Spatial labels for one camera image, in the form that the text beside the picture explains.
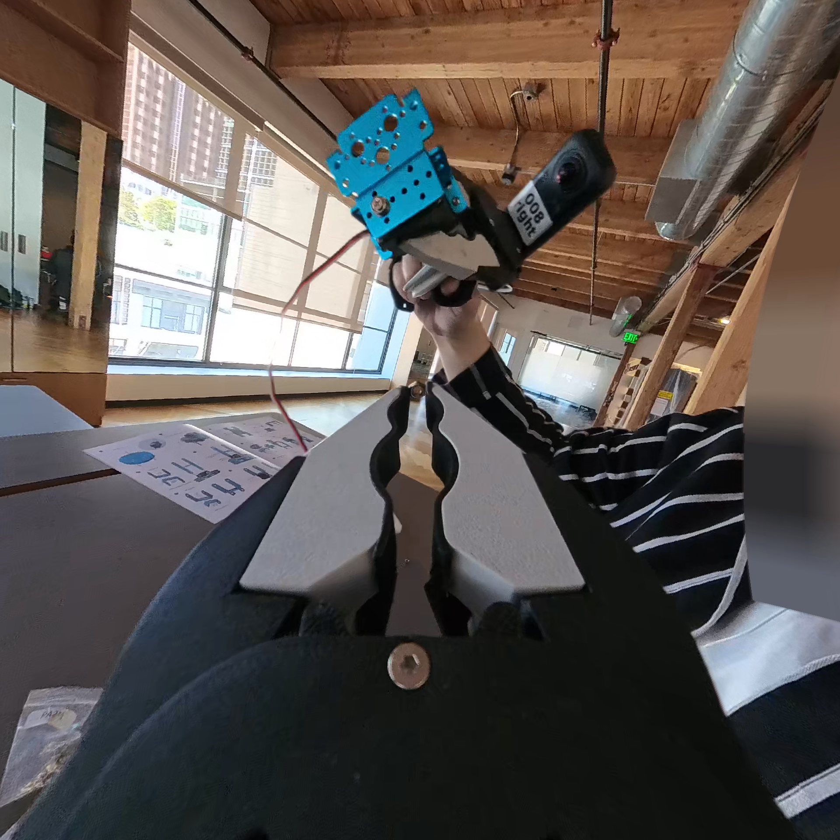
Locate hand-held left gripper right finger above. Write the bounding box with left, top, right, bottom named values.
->
left=425, top=382, right=586, bottom=636

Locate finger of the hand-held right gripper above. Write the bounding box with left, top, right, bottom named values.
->
left=392, top=230, right=505, bottom=281

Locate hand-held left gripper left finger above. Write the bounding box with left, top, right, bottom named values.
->
left=239, top=386, right=403, bottom=634

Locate blue servo bracket assembly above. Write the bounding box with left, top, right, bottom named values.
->
left=326, top=87, right=475, bottom=263

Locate adjoining grey desk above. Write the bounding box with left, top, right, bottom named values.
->
left=0, top=384, right=221, bottom=492

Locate person's right hand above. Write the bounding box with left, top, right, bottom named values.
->
left=394, top=252, right=492, bottom=343

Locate ceiling sprinkler pipe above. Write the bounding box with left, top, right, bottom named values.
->
left=586, top=0, right=621, bottom=326

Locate printed instruction sheet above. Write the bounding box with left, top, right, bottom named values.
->
left=83, top=412, right=326, bottom=525

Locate person in striped shirt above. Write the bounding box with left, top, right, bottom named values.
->
left=551, top=406, right=840, bottom=840

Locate frosted glass partition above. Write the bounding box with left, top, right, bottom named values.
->
left=517, top=335, right=624, bottom=409

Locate light wooden brace beam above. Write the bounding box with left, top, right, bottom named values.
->
left=622, top=262, right=718, bottom=431

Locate large window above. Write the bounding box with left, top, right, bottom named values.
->
left=108, top=39, right=403, bottom=376

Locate clear bag of small screws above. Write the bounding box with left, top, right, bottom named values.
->
left=0, top=686, right=104, bottom=809

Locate ceiling security camera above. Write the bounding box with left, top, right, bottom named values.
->
left=500, top=80, right=546, bottom=186

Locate metal air duct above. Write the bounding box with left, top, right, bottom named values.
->
left=646, top=0, right=834, bottom=242

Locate light wooden post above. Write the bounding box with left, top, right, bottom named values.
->
left=67, top=121, right=109, bottom=331

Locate glass wall panel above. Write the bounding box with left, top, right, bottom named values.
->
left=0, top=79, right=48, bottom=376

